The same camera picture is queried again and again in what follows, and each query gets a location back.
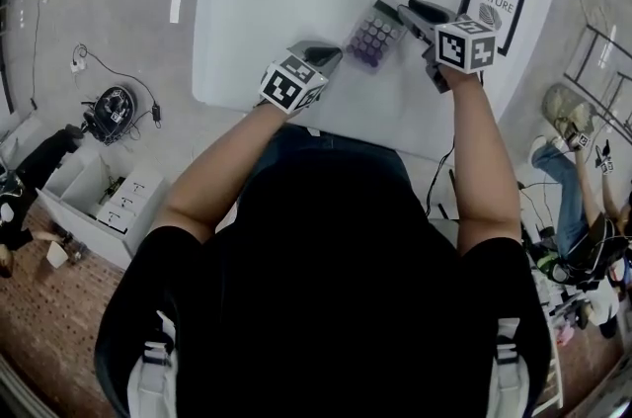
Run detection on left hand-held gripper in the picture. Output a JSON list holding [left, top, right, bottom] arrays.
[[258, 41, 345, 117]]

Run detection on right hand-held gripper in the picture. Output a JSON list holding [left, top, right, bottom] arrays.
[[396, 0, 498, 96]]

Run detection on purple calculator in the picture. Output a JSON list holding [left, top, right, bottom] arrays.
[[345, 0, 409, 68]]

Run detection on person's right forearm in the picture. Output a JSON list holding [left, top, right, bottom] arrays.
[[440, 63, 523, 258]]

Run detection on person's left forearm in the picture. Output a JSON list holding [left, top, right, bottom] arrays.
[[162, 101, 298, 245]]

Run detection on person's blue jeans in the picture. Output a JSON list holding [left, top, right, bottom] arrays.
[[250, 123, 407, 173]]

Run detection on beige round stool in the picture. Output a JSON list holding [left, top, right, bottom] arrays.
[[541, 82, 599, 139]]

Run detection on black device with markers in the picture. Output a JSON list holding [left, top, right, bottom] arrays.
[[80, 84, 140, 146]]

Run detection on person's black shirt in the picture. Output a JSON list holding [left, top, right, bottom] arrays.
[[93, 134, 553, 418]]

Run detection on white divided storage box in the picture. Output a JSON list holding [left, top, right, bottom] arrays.
[[36, 142, 168, 270]]

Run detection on white paper cup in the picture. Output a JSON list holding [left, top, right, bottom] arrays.
[[45, 239, 69, 269]]

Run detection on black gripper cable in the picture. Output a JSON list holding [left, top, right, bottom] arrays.
[[425, 134, 456, 218]]

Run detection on metal frame rack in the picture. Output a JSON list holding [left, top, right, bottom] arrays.
[[564, 23, 632, 145]]

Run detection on white backpack strap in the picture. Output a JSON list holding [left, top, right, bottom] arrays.
[[492, 316, 533, 418], [126, 309, 180, 418]]

